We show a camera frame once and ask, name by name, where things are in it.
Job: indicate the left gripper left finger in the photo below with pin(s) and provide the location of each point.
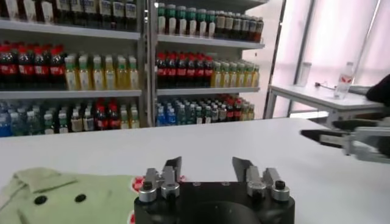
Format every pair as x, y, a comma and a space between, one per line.
166, 182

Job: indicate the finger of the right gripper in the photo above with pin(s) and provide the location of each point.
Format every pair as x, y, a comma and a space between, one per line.
356, 123
329, 138

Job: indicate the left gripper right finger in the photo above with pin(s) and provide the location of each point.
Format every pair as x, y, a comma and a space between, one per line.
254, 182

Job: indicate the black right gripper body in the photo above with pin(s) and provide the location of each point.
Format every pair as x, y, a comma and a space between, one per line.
371, 144

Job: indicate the light green shirt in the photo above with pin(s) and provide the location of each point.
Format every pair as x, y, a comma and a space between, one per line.
91, 201

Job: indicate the clear water bottle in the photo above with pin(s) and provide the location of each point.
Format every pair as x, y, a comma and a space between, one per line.
344, 85

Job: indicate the white side table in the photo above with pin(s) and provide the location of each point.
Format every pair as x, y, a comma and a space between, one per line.
320, 97

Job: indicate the clear plastic cup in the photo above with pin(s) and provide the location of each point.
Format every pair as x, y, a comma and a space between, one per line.
304, 76

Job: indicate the yellow juice bottle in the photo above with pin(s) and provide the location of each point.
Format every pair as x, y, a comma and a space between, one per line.
233, 77
248, 77
216, 77
240, 77
83, 77
97, 77
70, 77
133, 77
122, 77
109, 77
225, 77
255, 77

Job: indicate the metal shelf unit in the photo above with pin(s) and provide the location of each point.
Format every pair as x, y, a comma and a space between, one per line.
207, 90

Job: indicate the red cap cola bottle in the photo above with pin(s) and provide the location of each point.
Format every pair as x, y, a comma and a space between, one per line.
26, 68
208, 72
199, 72
57, 69
41, 69
7, 68
181, 71
161, 71
190, 72
171, 71

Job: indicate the left bottle shelf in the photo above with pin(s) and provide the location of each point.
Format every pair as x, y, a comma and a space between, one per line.
76, 93

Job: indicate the beige label tea bottle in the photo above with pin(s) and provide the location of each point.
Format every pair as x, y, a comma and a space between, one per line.
228, 28
236, 29
244, 29
252, 30
220, 27
259, 30

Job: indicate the green cap dark drink bottle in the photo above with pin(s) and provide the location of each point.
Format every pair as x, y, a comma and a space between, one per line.
171, 22
191, 24
161, 22
181, 23
11, 10
46, 11
211, 25
29, 10
201, 25

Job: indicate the white label dark drink bottle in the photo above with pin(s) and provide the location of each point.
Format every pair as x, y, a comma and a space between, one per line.
118, 11
131, 12
63, 9
90, 9
105, 10
76, 9

